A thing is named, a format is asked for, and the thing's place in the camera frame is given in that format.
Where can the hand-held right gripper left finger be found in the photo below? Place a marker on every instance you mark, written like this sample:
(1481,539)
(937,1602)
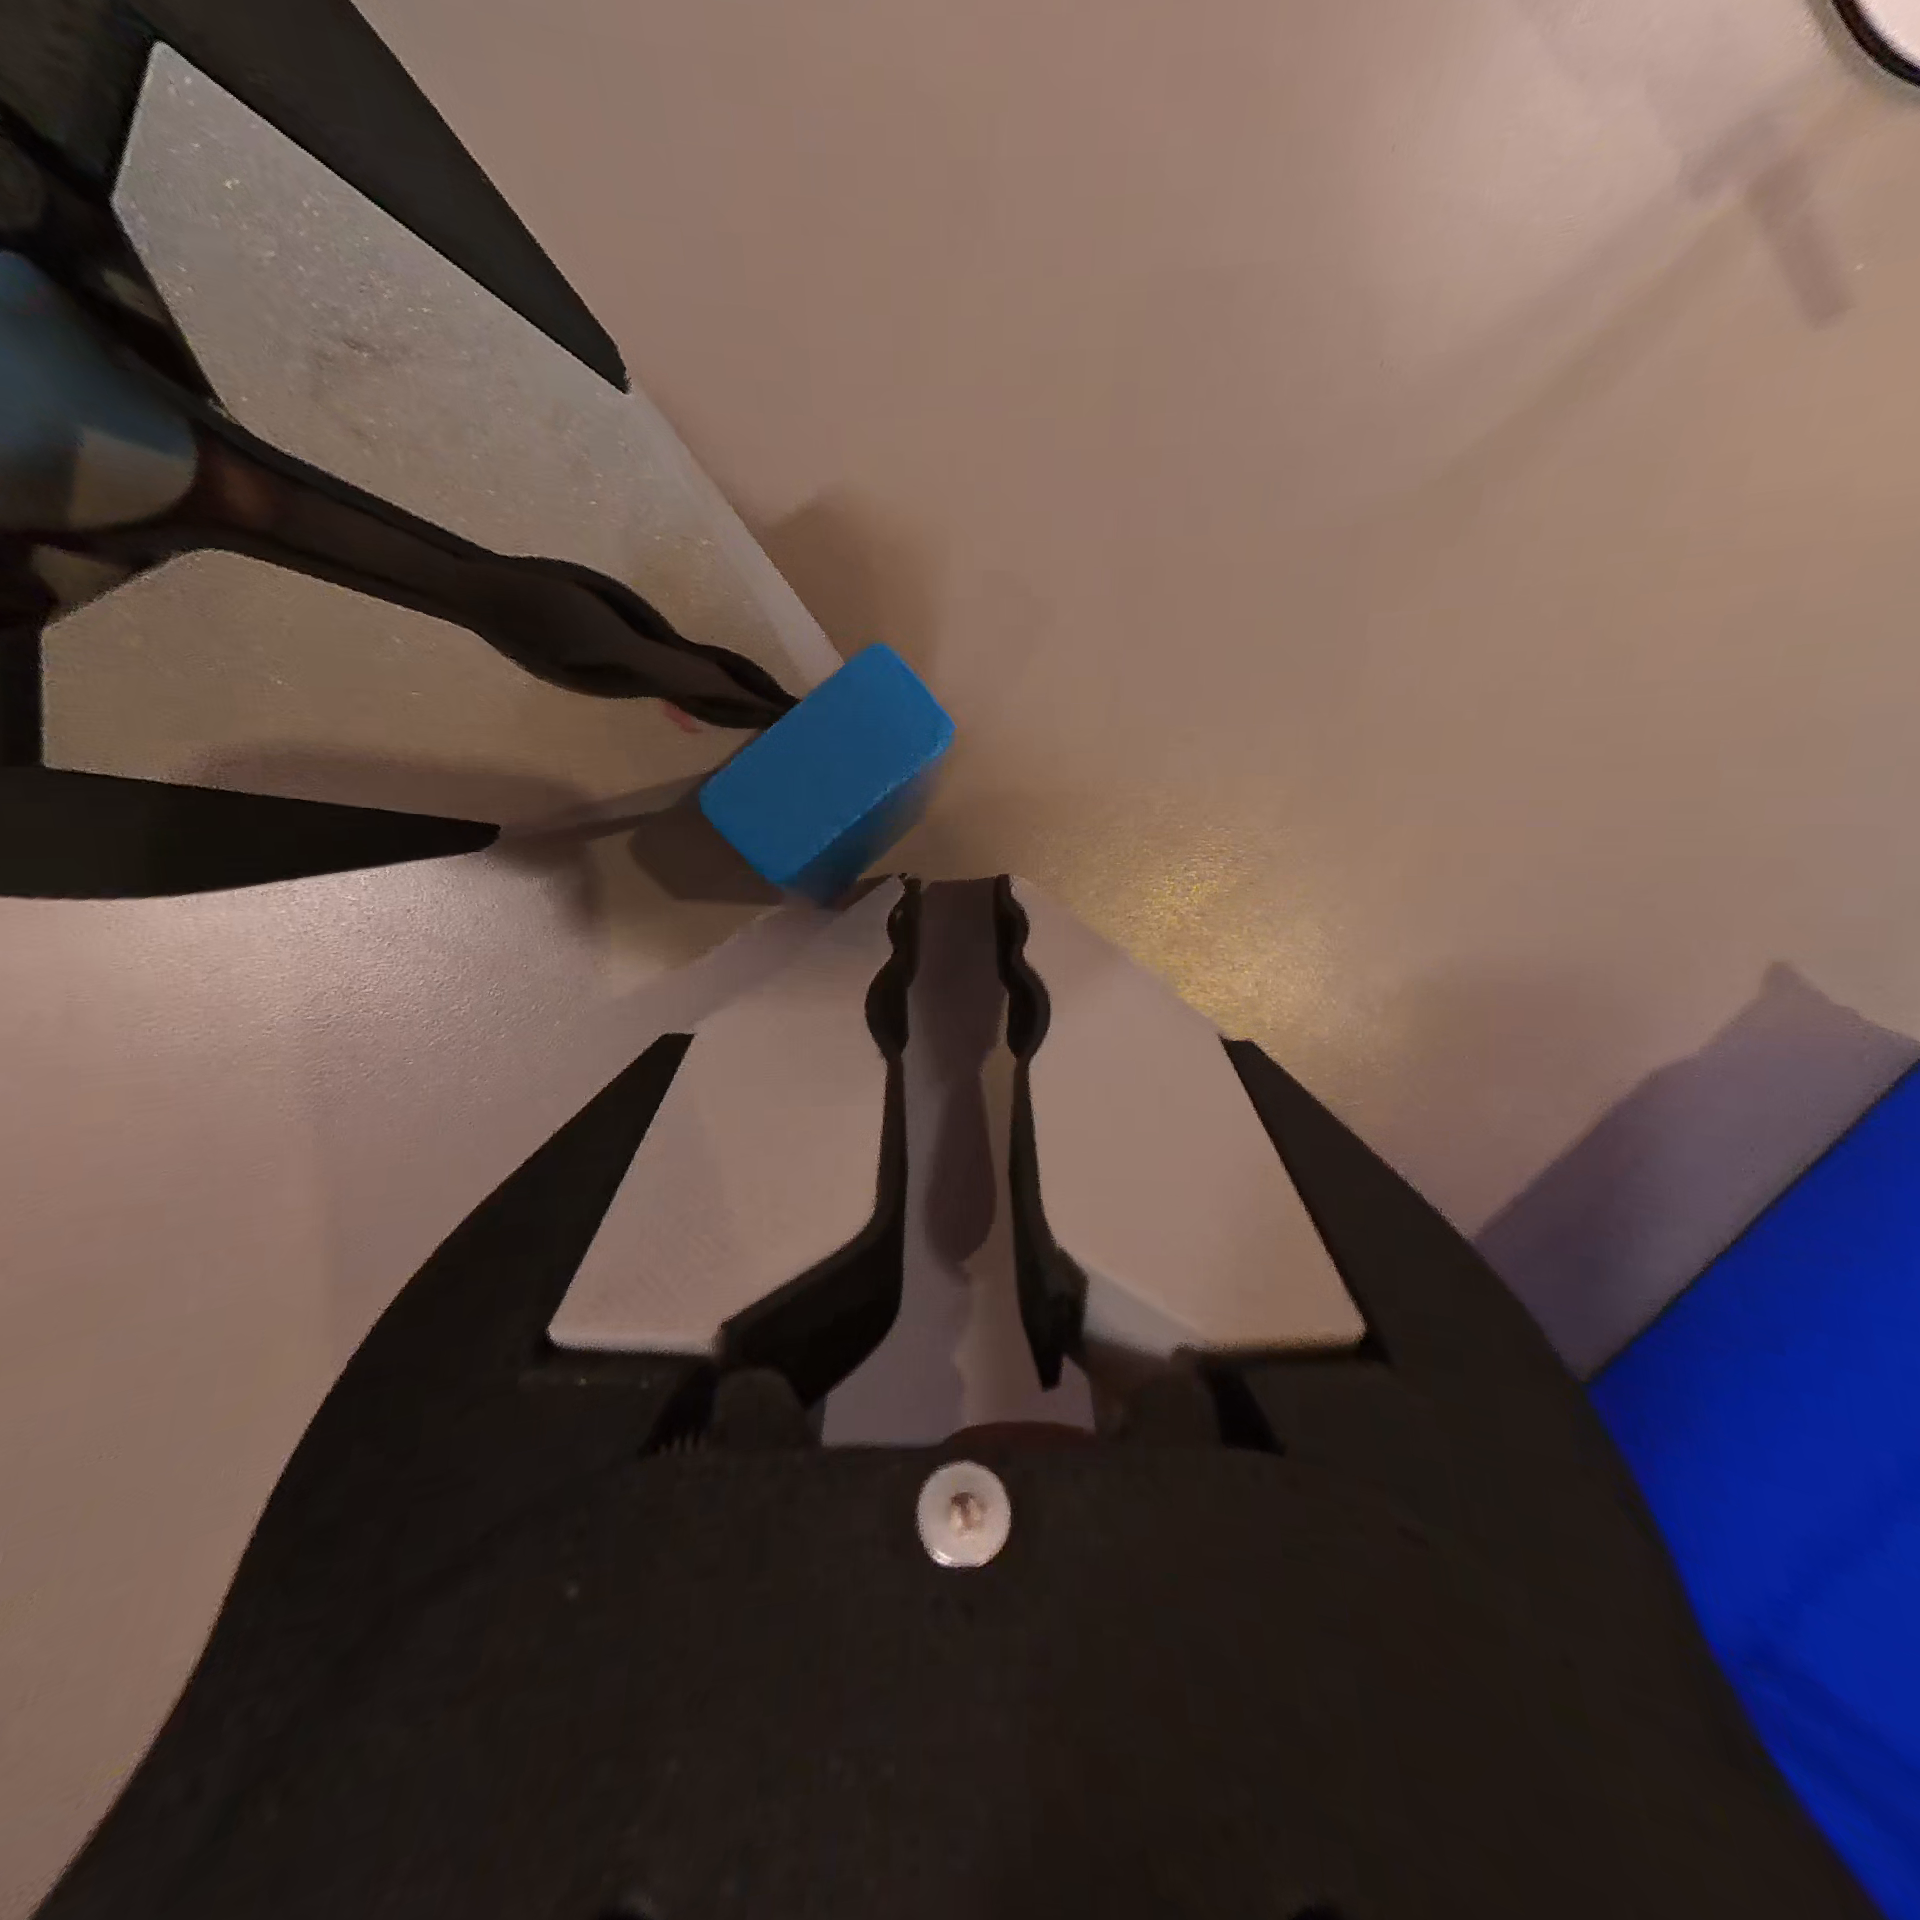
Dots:
(720,1200)

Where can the blue rectangular block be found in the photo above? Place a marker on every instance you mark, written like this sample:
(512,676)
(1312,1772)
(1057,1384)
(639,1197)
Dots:
(826,763)

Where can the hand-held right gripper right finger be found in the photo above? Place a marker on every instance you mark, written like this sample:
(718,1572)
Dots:
(1184,1200)

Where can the white document stand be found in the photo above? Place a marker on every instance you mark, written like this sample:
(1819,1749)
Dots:
(1881,31)

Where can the blue plastic bin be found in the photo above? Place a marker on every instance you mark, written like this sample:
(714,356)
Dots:
(1785,1499)

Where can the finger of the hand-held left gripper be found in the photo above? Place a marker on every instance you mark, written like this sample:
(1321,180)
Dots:
(376,329)
(299,705)

